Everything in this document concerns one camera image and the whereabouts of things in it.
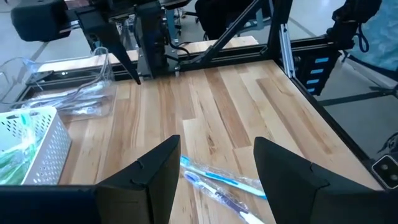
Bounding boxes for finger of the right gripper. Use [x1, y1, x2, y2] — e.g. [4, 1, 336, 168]
[82, 22, 142, 86]

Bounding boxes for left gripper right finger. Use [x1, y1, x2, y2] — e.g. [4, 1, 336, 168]
[252, 136, 398, 224]

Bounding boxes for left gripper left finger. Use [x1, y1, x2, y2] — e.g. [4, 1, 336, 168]
[0, 134, 182, 224]

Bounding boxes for clear plastic bin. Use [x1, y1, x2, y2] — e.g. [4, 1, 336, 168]
[0, 46, 118, 121]

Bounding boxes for white perforated plastic basket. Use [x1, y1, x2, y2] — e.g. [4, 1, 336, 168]
[0, 106, 73, 186]

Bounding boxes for black office chair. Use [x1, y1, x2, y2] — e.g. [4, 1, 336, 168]
[174, 0, 259, 40]

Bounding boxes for black box with blue labels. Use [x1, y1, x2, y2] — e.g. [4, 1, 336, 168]
[295, 49, 341, 97]

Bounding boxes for aluminium extrusion posts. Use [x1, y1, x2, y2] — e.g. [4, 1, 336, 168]
[279, 23, 296, 79]

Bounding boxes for blue patterned cloth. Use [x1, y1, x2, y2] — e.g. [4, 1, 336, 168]
[346, 0, 398, 72]

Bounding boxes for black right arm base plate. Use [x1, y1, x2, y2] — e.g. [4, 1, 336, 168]
[136, 46, 183, 79]

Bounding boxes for black depth camera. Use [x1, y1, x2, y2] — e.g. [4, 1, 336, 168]
[371, 154, 398, 190]

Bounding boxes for black camera cable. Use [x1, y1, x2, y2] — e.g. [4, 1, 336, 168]
[376, 132, 398, 156]

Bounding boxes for black bag with straps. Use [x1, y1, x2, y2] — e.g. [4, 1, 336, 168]
[326, 0, 383, 54]

